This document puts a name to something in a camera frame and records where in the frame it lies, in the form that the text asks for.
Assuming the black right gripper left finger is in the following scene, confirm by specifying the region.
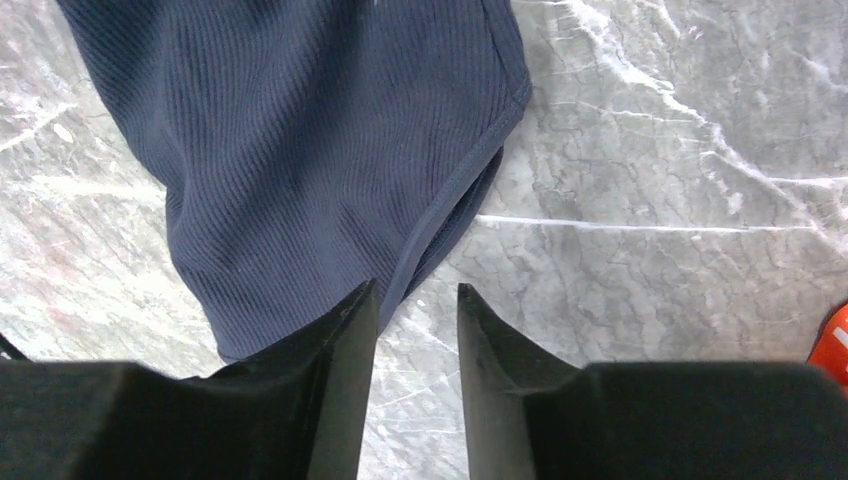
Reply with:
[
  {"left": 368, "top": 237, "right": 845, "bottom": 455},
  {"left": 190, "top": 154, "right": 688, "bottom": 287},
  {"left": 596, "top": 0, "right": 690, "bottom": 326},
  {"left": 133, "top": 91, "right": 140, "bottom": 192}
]
[{"left": 1, "top": 281, "right": 378, "bottom": 479}]

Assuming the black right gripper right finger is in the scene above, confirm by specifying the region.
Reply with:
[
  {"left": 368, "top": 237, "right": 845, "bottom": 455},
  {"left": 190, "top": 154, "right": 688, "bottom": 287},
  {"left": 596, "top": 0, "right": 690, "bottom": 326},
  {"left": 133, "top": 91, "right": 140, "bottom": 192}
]
[{"left": 457, "top": 284, "right": 847, "bottom": 479}]

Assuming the navy underwear beige waistband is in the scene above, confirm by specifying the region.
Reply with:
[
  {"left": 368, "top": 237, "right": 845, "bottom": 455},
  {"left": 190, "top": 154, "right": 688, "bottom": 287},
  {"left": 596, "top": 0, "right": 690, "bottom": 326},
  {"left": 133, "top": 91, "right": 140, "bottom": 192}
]
[{"left": 59, "top": 1, "right": 531, "bottom": 362}]

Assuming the orange white garment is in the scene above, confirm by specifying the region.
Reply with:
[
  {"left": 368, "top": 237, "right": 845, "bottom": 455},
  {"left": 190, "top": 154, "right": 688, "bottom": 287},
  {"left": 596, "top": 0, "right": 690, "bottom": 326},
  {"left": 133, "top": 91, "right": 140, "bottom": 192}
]
[{"left": 807, "top": 304, "right": 847, "bottom": 393}]

